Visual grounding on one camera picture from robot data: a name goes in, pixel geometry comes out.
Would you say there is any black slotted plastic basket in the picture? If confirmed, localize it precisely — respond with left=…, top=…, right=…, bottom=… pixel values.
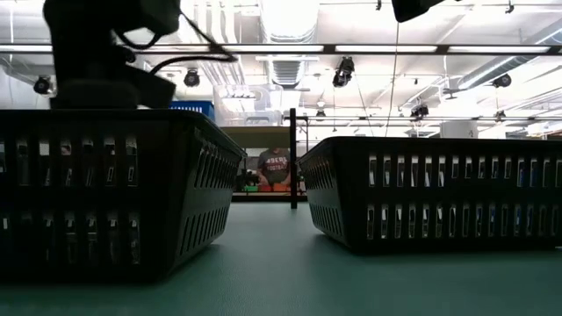
left=296, top=135, right=562, bottom=255
left=0, top=108, right=247, bottom=284

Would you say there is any blue slotted plastic basket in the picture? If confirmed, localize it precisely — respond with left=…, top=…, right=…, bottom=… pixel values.
left=169, top=100, right=216, bottom=123

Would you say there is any clear plastic bin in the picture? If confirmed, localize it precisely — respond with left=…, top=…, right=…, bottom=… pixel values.
left=213, top=83, right=285, bottom=128

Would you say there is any person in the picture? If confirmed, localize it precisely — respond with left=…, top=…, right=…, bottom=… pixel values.
left=256, top=147, right=292, bottom=188

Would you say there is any green table mat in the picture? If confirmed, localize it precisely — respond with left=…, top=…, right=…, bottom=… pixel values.
left=0, top=200, right=562, bottom=316

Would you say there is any white box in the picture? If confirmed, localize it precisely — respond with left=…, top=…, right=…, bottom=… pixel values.
left=439, top=119, right=479, bottom=140

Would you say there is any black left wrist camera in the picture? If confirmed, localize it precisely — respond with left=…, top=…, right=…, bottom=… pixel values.
left=131, top=65, right=177, bottom=110

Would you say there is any black left wrist camera cable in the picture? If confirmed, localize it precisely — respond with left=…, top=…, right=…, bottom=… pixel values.
left=112, top=11, right=239, bottom=75

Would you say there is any wooden shelf black metal frame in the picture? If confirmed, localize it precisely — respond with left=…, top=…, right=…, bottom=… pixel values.
left=219, top=107, right=309, bottom=210

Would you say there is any white ceiling air duct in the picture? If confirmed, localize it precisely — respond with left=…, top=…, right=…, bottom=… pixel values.
left=257, top=0, right=321, bottom=89

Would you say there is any black aluminium station frame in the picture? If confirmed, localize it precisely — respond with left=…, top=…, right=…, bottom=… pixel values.
left=0, top=42, right=562, bottom=204

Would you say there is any grey ceiling duct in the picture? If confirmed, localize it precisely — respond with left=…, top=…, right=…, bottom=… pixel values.
left=454, top=17, right=562, bottom=91

